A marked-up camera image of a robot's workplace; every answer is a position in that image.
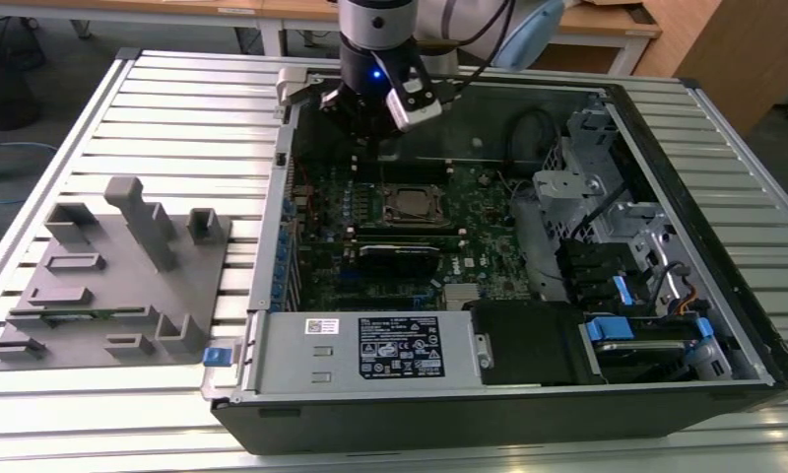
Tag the silver-topped CPU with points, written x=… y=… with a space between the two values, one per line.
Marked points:
x=412 y=203

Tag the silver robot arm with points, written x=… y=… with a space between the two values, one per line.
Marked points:
x=368 y=24

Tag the CPU socket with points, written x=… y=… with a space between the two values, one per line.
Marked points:
x=385 y=219

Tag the wooden desk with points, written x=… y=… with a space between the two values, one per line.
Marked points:
x=105 y=5
x=301 y=15

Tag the green RAM stick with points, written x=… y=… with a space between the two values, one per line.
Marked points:
x=78 y=314
x=407 y=240

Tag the silver drive cage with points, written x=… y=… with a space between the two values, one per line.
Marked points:
x=564 y=183

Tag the black graphics card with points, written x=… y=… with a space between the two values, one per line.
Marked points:
x=400 y=263

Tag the green motherboard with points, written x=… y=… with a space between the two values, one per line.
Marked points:
x=492 y=256

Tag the silver finned heatsink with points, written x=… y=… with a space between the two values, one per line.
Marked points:
x=463 y=291

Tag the black office chair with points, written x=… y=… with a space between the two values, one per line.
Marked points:
x=6 y=74

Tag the wooden cabinet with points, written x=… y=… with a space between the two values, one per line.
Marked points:
x=728 y=49

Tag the silver power supply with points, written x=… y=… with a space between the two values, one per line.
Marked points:
x=283 y=345

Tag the gray parts rack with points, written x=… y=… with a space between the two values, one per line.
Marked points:
x=137 y=295

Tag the blue plastic latch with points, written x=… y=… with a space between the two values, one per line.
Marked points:
x=623 y=290
x=217 y=357

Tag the hard disk in blue carrier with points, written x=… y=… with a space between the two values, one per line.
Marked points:
x=607 y=329

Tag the black PC case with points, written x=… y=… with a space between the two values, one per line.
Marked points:
x=433 y=424

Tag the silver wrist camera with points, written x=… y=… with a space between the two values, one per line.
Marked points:
x=416 y=111

